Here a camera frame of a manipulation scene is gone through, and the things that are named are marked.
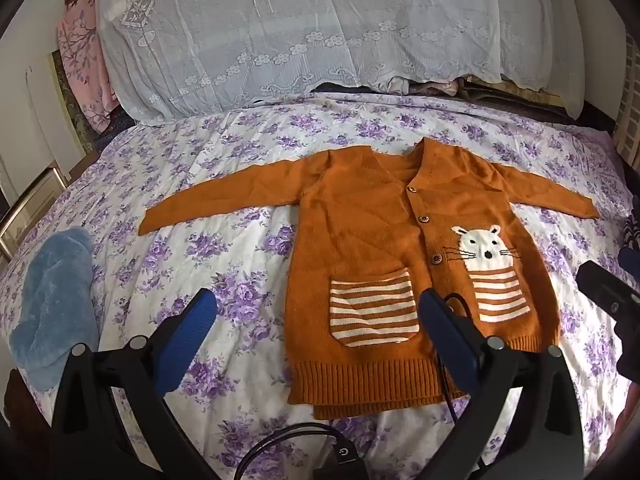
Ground white lace cover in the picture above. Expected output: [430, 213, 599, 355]
[94, 0, 586, 123]

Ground metal bed rail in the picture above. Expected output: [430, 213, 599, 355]
[0, 165, 63, 261]

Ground blue fluffy towel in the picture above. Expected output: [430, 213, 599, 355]
[9, 227, 101, 391]

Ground white lattice panel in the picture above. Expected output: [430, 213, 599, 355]
[612, 35, 640, 161]

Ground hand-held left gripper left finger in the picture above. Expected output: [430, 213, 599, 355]
[50, 287, 219, 480]

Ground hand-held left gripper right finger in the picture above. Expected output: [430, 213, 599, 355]
[419, 287, 586, 480]

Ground orange knitted cardigan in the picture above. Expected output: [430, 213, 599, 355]
[138, 137, 601, 420]

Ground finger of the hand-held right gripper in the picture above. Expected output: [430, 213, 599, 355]
[616, 317, 640, 377]
[576, 260, 640, 315]

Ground pink floral pillow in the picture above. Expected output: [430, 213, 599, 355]
[57, 0, 121, 133]

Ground stack of folded blankets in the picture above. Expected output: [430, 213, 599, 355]
[310, 75, 616, 126]

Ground purple floral bed sheet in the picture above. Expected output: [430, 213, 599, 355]
[0, 91, 640, 480]

